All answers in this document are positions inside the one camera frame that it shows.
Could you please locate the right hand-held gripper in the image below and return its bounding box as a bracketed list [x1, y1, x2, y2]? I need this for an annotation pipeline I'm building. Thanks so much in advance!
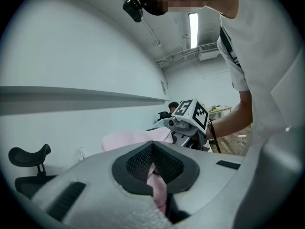
[147, 98, 210, 150]

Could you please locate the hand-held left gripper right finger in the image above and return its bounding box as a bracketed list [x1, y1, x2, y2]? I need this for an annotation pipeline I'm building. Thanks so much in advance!
[153, 141, 245, 224]

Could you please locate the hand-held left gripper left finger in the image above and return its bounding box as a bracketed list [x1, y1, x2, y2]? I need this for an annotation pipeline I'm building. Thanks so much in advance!
[30, 141, 172, 229]

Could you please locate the pink garment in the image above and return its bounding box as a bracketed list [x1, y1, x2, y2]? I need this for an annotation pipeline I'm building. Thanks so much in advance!
[101, 126, 174, 217]

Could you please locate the person's right forearm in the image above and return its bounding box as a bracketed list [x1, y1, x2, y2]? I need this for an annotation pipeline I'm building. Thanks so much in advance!
[206, 103, 253, 141]

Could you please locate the wooden desk with white legs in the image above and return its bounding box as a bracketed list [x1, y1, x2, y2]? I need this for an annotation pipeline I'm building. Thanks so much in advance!
[208, 105, 233, 120]

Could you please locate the black mesh office chair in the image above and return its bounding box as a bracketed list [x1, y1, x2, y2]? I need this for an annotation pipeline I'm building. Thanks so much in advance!
[8, 144, 58, 199]

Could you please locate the ceiling air conditioner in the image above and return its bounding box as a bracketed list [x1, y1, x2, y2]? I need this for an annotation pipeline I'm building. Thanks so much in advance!
[199, 43, 221, 61]

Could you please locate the ceiling light strip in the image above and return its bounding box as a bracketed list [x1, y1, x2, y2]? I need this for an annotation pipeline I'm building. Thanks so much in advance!
[189, 12, 198, 49]

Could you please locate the person's white shirt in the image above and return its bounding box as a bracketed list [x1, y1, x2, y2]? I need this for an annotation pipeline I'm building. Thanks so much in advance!
[216, 7, 305, 157]

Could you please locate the person's head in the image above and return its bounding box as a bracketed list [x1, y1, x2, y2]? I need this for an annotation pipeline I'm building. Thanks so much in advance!
[138, 0, 239, 19]

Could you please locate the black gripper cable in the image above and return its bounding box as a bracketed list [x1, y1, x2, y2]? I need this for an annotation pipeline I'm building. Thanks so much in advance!
[207, 119, 222, 154]

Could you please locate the black and grey chest strap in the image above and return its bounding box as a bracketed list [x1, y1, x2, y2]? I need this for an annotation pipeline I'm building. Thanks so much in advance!
[219, 26, 243, 69]

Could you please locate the black head-mounted camera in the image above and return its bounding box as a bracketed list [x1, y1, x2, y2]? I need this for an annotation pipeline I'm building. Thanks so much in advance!
[122, 0, 144, 23]

